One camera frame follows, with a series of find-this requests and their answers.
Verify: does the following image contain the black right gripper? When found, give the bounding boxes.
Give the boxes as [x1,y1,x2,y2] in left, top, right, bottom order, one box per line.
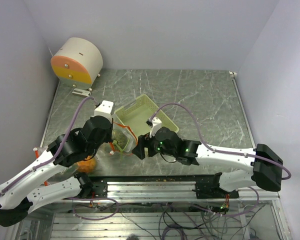
[132,127,177,159]

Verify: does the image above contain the spare clear zip bag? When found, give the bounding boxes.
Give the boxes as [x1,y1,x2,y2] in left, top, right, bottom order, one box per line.
[109,122,138,156]

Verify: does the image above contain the green netted toy melon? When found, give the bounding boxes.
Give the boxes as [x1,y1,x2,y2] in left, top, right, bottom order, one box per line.
[112,129,130,147]

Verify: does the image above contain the orange toy pineapple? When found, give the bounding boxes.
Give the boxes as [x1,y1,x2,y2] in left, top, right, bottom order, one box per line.
[76,156,97,173]

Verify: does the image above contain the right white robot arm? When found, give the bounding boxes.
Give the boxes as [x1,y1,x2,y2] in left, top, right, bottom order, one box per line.
[131,127,283,199]

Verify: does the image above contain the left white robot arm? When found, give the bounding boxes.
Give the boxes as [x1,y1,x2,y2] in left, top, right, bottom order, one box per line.
[0,115,113,227]

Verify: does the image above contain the pale green plastic basket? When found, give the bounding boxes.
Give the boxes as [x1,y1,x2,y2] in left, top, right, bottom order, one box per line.
[114,94,180,137]

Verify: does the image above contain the beige drum orange yellow face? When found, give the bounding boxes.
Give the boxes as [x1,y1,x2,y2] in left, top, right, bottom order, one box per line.
[50,37,104,90]

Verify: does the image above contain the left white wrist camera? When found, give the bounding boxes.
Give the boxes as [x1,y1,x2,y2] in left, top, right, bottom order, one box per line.
[93,100,115,122]

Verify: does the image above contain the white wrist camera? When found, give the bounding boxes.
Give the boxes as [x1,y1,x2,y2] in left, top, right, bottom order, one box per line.
[146,117,162,138]
[93,100,115,122]

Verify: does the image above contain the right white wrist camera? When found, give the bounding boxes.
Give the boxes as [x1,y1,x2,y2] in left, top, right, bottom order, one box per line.
[146,117,162,138]

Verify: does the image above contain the small white bracket block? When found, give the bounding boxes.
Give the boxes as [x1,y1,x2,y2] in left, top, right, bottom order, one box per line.
[72,88,91,98]

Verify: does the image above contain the aluminium rail frame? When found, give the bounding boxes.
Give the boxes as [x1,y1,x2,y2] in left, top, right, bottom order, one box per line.
[86,175,280,203]

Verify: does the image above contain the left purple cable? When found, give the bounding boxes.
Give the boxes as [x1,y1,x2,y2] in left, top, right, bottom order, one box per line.
[0,96,101,206]

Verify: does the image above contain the purple cable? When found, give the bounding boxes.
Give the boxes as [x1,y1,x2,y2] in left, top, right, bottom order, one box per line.
[0,96,101,206]
[149,102,292,181]

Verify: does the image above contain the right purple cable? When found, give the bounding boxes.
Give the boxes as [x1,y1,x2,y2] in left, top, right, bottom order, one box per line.
[149,102,292,181]

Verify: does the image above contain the loose cables under table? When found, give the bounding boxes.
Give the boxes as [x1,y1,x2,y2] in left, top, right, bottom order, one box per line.
[69,194,266,240]

